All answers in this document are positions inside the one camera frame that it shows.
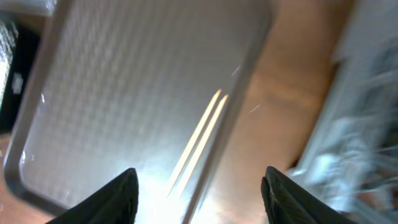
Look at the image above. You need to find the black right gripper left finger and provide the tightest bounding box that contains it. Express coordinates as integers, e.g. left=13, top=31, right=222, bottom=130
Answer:
left=47, top=168, right=139, bottom=224

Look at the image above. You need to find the wooden chopstick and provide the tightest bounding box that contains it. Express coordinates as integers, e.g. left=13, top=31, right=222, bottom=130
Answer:
left=167, top=89, right=222, bottom=196
left=176, top=95, right=229, bottom=197

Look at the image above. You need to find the grey dishwasher rack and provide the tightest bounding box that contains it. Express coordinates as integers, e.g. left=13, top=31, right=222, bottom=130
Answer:
left=289, top=0, right=397, bottom=223

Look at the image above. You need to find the dark brown serving tray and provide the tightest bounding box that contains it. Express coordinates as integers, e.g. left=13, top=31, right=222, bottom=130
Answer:
left=3, top=0, right=273, bottom=223

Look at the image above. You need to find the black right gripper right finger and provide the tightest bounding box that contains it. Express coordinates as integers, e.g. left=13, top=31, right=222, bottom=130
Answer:
left=261, top=166, right=355, bottom=224

